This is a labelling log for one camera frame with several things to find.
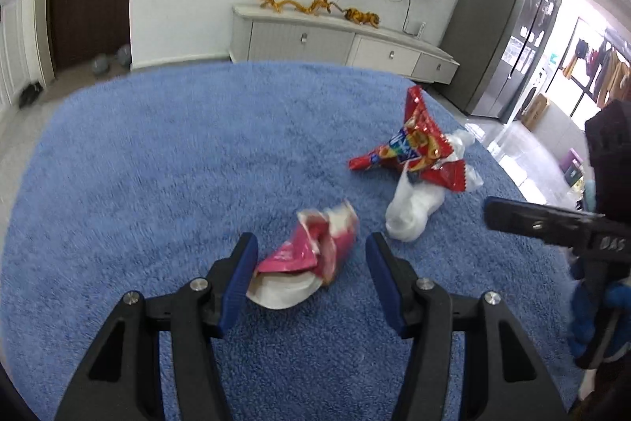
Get gold dragon figurine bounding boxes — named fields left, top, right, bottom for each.
left=248, top=0, right=344, bottom=15

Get black shoes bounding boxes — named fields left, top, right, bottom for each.
left=18, top=83, right=44, bottom=107

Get pink snack packet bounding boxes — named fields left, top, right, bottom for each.
left=245, top=199, right=360, bottom=309

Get red colourful snack bag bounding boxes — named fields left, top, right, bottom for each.
left=348, top=86, right=468, bottom=194

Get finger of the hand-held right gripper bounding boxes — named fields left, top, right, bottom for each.
left=484, top=198, right=605, bottom=249

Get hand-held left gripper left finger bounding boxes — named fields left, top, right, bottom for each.
left=53, top=232, right=259, bottom=421

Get row of hanging clothes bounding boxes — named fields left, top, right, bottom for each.
left=562, top=37, right=631, bottom=109

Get grey refrigerator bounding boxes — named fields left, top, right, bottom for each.
left=439, top=0, right=558, bottom=124

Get blue fluffy blanket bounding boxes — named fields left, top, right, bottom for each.
left=0, top=60, right=585, bottom=421

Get white grey television cabinet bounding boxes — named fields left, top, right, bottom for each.
left=229, top=2, right=460, bottom=85

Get purple bin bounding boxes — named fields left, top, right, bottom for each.
left=559, top=148, right=585, bottom=178

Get crumpled white plastic bag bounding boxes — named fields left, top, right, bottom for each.
left=385, top=129, right=484, bottom=244

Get black television cable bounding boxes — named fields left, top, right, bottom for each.
left=385, top=0, right=420, bottom=34

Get orange tiger figurine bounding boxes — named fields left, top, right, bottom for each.
left=344, top=7, right=380, bottom=28

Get white washing machine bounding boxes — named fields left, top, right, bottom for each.
left=530, top=65, right=555, bottom=103

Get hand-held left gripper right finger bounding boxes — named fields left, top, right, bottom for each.
left=365, top=232, right=569, bottom=421

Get cardboard box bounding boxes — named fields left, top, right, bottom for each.
left=521, top=94, right=550, bottom=131

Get person's right hand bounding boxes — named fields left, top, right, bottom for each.
left=567, top=275, right=631, bottom=360

